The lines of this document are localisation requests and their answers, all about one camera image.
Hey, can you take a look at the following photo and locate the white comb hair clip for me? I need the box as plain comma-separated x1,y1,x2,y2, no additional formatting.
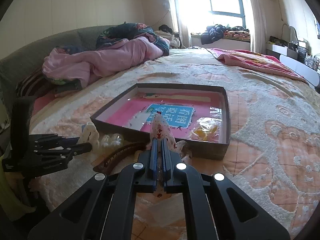
77,121,100,151

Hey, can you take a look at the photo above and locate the clear pearl hair claw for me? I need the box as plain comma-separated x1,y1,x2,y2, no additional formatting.
100,133,124,148

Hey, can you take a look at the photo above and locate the yellow item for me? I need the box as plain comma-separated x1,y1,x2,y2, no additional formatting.
189,117,222,142

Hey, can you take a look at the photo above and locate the small clear plastic packet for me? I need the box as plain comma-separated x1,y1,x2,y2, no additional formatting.
127,112,151,131

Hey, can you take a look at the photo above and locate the floral fabric bow scrunchie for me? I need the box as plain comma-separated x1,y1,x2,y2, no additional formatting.
146,112,186,200

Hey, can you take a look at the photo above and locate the grey upholstered headboard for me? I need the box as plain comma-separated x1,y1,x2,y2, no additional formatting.
1,25,109,113

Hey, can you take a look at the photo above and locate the pink quilt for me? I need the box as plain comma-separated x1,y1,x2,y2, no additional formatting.
42,36,164,88

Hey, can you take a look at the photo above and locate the dark shallow cardboard tray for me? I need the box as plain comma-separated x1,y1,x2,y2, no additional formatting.
91,83,231,160

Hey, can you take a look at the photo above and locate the beige patterned bedspread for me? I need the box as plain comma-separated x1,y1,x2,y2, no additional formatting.
30,49,319,239

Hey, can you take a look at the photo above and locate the dark floral blanket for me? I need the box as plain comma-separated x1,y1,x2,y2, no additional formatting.
95,22,170,56

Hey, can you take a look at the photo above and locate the red pink blanket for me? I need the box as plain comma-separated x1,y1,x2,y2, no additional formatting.
208,48,307,83

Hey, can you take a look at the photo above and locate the white desk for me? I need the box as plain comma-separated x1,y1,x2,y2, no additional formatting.
266,42,319,89

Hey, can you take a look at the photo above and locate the colourful folded blanket on sill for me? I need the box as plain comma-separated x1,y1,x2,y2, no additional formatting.
223,26,251,42

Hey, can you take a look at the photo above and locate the dark jacket on sill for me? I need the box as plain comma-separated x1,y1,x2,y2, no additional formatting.
200,24,228,44

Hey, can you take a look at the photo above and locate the window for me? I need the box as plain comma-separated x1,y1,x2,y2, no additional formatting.
177,0,246,34

